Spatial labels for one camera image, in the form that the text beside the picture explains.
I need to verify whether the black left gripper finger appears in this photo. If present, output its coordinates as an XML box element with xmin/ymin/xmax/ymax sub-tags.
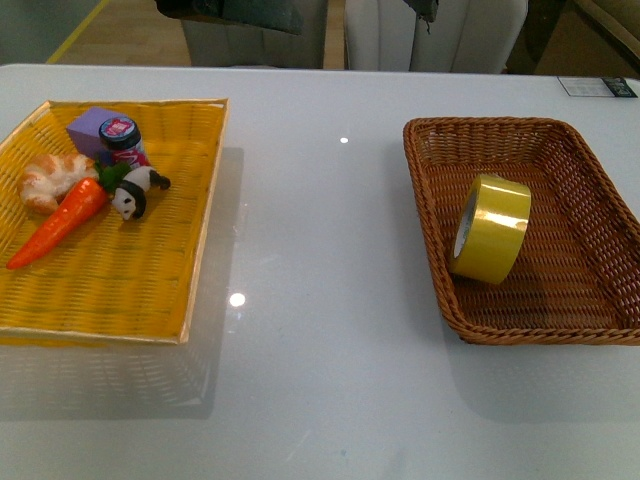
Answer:
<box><xmin>155</xmin><ymin>0</ymin><xmax>303</xmax><ymax>35</ymax></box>

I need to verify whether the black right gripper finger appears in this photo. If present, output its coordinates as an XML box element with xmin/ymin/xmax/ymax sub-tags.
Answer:
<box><xmin>404</xmin><ymin>0</ymin><xmax>440</xmax><ymax>33</ymax></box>

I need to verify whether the yellow tape roll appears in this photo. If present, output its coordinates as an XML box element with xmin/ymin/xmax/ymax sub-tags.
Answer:
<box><xmin>448</xmin><ymin>174</ymin><xmax>532</xmax><ymax>285</ymax></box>

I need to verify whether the yellow woven basket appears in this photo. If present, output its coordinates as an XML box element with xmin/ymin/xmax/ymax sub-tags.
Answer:
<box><xmin>1</xmin><ymin>99</ymin><xmax>228</xmax><ymax>346</ymax></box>

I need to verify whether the brown wicker basket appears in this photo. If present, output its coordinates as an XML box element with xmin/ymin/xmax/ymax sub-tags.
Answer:
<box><xmin>403</xmin><ymin>117</ymin><xmax>639</xmax><ymax>346</ymax></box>

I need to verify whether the grey right chair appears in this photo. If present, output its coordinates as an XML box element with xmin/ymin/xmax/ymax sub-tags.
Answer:
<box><xmin>344</xmin><ymin>1</ymin><xmax>528</xmax><ymax>74</ymax></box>

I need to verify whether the grey chair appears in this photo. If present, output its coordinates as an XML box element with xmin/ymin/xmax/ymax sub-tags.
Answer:
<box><xmin>181</xmin><ymin>1</ymin><xmax>328</xmax><ymax>69</ymax></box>
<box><xmin>344</xmin><ymin>1</ymin><xmax>528</xmax><ymax>74</ymax></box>

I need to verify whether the grey left chair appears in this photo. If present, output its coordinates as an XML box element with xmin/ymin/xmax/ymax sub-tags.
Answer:
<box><xmin>181</xmin><ymin>1</ymin><xmax>328</xmax><ymax>69</ymax></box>

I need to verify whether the small dark jam jar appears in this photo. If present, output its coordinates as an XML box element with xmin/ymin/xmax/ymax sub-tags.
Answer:
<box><xmin>98</xmin><ymin>115</ymin><xmax>151</xmax><ymax>169</ymax></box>

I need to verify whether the label sticker on table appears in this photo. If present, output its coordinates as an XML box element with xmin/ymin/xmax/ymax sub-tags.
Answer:
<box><xmin>558</xmin><ymin>76</ymin><xmax>639</xmax><ymax>99</ymax></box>

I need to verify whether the purple cube block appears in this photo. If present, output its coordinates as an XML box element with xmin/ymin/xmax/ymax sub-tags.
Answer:
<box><xmin>66</xmin><ymin>106</ymin><xmax>120</xmax><ymax>164</ymax></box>

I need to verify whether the toy panda figure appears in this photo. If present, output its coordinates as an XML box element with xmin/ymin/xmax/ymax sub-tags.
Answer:
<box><xmin>111</xmin><ymin>166</ymin><xmax>171</xmax><ymax>221</ymax></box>

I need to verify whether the orange toy carrot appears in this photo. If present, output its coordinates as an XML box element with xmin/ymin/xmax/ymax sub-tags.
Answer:
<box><xmin>6</xmin><ymin>177</ymin><xmax>108</xmax><ymax>270</ymax></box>

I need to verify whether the toy croissant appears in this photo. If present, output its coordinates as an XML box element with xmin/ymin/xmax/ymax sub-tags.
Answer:
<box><xmin>18</xmin><ymin>153</ymin><xmax>98</xmax><ymax>215</ymax></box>

